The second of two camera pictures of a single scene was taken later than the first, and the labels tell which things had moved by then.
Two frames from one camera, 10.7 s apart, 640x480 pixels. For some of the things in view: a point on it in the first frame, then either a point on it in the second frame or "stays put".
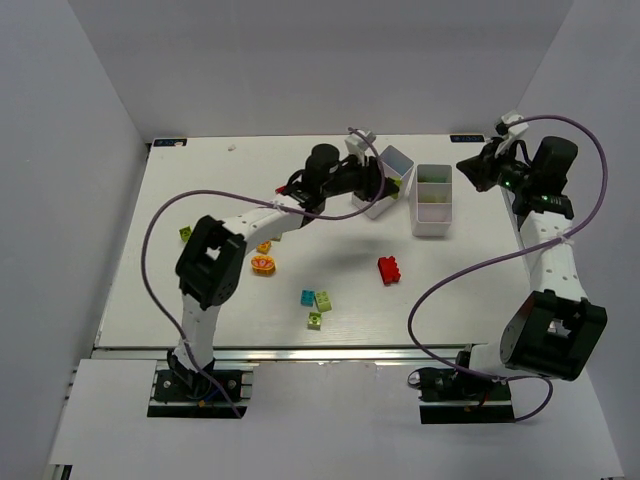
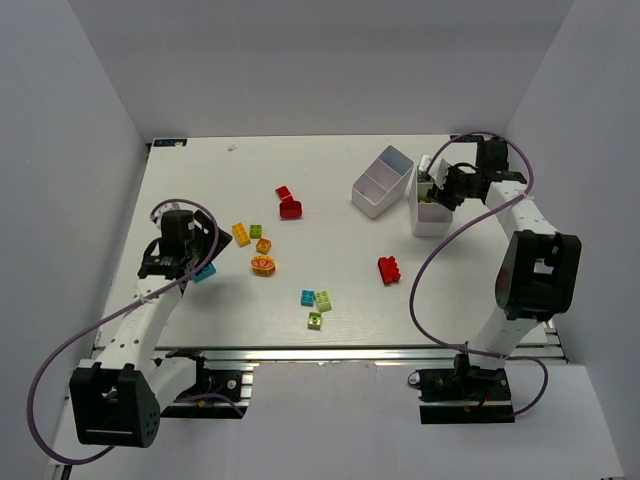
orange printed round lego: (263, 265) stays put
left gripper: (375, 176) to (211, 239)
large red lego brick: (388, 270) stays put
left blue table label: (170, 142) stays put
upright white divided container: (431, 200) stays put
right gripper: (489, 169) to (445, 188)
